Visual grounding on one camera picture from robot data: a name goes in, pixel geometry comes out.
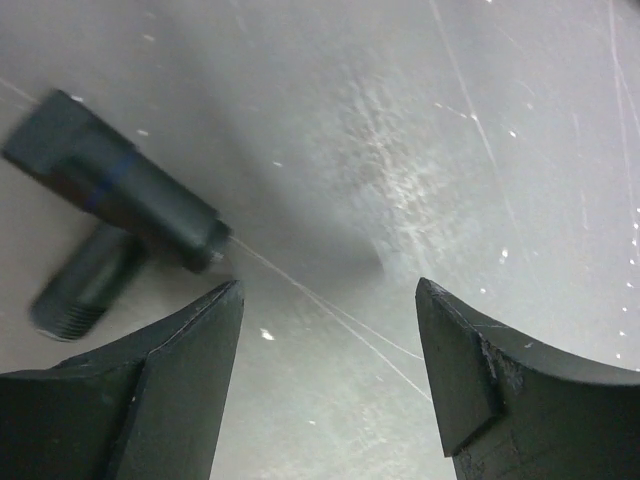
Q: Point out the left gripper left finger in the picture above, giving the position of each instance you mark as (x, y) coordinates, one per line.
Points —
(146, 406)

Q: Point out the black elbow pipe fitting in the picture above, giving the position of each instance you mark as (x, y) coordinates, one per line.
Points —
(142, 212)

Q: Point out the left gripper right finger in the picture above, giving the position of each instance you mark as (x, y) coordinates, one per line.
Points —
(509, 406)

